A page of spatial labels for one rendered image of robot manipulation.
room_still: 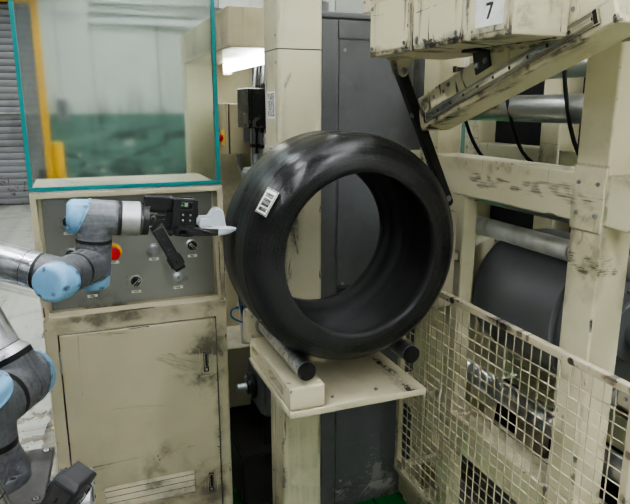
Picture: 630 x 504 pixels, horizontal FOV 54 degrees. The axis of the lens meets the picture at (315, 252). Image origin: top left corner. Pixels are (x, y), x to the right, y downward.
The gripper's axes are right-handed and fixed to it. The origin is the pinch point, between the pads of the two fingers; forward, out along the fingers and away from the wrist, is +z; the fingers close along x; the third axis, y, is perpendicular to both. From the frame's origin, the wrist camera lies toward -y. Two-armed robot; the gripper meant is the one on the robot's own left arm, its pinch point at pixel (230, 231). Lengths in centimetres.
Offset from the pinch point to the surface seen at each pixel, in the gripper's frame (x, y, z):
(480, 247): 44, -10, 104
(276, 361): 4.8, -34.4, 15.8
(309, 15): 25, 55, 23
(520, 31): -37, 47, 44
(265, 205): -10.1, 7.8, 4.7
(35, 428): 161, -127, -48
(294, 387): -11.1, -34.6, 15.3
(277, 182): -8.6, 12.8, 7.5
